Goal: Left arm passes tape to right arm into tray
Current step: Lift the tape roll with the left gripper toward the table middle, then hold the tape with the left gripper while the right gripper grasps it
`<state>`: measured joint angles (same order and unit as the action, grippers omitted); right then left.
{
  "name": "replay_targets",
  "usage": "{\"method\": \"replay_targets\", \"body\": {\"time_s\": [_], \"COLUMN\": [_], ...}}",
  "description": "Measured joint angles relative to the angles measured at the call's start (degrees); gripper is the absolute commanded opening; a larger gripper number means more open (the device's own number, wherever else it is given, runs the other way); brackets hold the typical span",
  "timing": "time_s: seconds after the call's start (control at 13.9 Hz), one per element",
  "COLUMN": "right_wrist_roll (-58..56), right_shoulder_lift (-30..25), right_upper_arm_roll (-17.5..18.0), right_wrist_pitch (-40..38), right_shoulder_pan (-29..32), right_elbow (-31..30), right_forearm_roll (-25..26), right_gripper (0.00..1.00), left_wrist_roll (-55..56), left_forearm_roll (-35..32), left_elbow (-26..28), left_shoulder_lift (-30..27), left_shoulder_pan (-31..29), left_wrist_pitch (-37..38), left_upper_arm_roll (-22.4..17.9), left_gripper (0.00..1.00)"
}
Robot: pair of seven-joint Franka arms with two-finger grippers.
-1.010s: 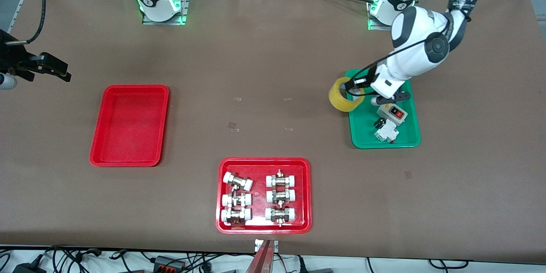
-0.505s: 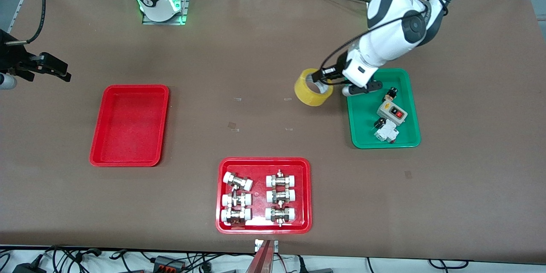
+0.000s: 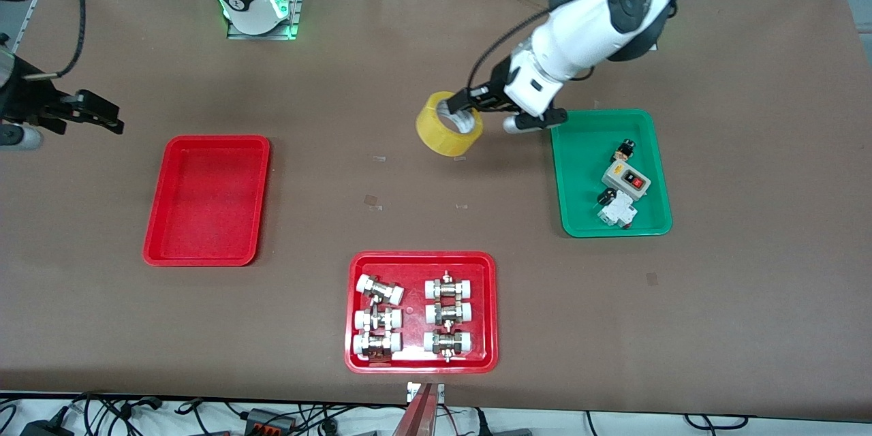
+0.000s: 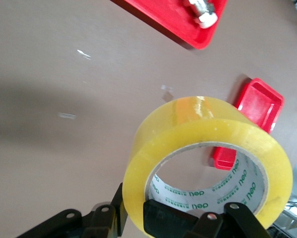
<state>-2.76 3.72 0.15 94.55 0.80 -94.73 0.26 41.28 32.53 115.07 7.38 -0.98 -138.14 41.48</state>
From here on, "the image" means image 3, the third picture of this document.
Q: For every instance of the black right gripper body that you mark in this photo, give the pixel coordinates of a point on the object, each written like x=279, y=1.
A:
x=26, y=97

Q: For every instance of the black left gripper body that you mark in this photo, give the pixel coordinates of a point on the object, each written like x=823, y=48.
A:
x=495, y=87

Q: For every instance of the yellow packing tape roll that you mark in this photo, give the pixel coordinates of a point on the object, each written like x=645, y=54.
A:
x=436, y=139

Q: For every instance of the green plastic tray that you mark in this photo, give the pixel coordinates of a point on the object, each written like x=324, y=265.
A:
x=579, y=204

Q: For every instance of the red plastic tray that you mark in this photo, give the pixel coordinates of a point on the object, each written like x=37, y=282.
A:
x=413, y=300
x=204, y=204

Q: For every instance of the black round buzzer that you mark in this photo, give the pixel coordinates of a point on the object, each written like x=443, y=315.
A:
x=603, y=197

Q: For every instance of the white circuit breaker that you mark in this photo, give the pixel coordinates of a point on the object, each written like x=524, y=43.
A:
x=620, y=212

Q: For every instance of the white capped metal pipe fitting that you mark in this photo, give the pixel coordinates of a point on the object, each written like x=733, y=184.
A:
x=377, y=344
x=377, y=319
x=380, y=289
x=448, y=313
x=447, y=342
x=448, y=288

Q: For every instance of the white label plate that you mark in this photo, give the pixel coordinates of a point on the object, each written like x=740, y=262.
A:
x=411, y=392

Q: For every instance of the red metal bar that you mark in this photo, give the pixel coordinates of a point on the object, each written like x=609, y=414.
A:
x=419, y=419

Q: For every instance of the grey push button switch box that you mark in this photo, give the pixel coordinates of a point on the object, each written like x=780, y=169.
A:
x=623, y=180

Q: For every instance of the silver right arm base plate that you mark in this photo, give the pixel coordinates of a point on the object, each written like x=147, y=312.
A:
x=297, y=0

